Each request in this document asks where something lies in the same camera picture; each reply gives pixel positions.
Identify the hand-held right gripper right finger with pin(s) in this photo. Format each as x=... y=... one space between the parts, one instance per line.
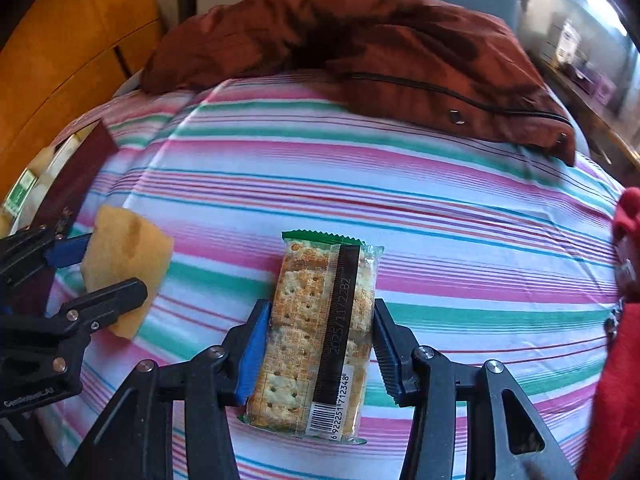
x=392 y=360

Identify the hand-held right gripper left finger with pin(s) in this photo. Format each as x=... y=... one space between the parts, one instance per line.
x=252 y=360

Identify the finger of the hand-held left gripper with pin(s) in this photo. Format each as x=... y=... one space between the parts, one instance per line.
x=110 y=300
x=65 y=252

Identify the yellow sponge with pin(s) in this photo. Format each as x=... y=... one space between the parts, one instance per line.
x=125 y=250

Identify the clear cracker packet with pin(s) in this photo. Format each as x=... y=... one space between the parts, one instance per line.
x=295 y=310

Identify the small green white carton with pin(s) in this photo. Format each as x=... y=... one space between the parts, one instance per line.
x=22 y=191

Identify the pink storage box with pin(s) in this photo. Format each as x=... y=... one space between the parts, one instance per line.
x=75 y=175

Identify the striped bed sheet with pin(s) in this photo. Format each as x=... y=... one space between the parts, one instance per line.
x=400 y=200

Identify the orange wooden wardrobe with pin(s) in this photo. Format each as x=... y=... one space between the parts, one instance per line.
x=65 y=50

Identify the red sweater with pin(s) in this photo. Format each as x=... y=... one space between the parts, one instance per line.
x=615 y=385

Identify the maroon padded jacket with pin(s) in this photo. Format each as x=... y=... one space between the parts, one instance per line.
x=375 y=45

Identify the wooden desk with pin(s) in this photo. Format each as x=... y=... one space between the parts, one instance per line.
x=600 y=115

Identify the purple box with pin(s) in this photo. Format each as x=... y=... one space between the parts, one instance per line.
x=597 y=84

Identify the white box on desk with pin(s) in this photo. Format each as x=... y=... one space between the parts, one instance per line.
x=568 y=40

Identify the white bed rail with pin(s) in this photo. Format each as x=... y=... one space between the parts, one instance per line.
x=131 y=82

